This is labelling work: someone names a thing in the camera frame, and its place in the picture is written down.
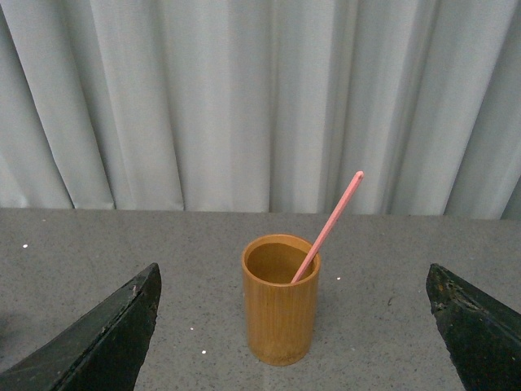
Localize white pleated curtain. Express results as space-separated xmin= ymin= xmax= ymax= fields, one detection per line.
xmin=1 ymin=1 xmax=520 ymax=219

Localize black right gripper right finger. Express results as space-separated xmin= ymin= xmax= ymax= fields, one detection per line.
xmin=426 ymin=264 xmax=520 ymax=390

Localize bamboo chopstick holder cup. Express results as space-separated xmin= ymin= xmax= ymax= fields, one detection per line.
xmin=241 ymin=234 xmax=322 ymax=366

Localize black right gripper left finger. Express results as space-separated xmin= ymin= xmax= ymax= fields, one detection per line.
xmin=1 ymin=263 xmax=161 ymax=390

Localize pink chopstick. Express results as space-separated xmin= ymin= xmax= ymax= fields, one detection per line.
xmin=291 ymin=171 xmax=365 ymax=283

